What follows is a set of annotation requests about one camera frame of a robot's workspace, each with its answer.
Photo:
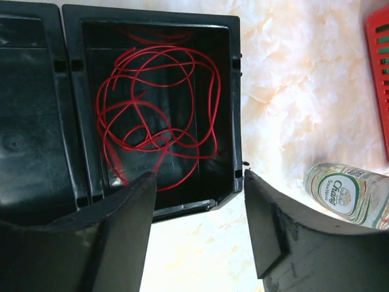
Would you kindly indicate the black three-compartment tray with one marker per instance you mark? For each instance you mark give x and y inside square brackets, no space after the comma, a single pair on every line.
[94,97]

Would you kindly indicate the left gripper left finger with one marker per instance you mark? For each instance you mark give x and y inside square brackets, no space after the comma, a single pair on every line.
[99,248]

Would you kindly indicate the clear glass soda bottle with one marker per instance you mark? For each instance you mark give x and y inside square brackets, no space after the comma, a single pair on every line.
[358,196]

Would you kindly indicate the red plastic shopping basket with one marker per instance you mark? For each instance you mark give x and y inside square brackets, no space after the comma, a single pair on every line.
[376,31]

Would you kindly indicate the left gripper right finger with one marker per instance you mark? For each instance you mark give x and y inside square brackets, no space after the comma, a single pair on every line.
[296,248]

